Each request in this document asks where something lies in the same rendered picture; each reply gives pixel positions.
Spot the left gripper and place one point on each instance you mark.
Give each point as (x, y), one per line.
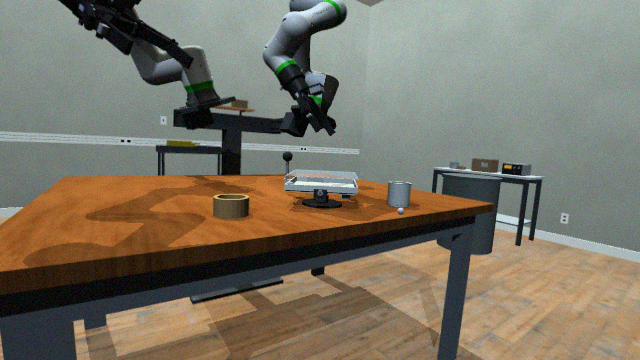
(299, 85)

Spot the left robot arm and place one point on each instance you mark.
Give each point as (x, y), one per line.
(287, 53)

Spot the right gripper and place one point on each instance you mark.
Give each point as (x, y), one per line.
(123, 21)

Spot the grey metal cylinder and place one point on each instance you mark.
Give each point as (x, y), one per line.
(398, 194)

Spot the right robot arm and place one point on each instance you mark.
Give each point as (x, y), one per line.
(156, 67)

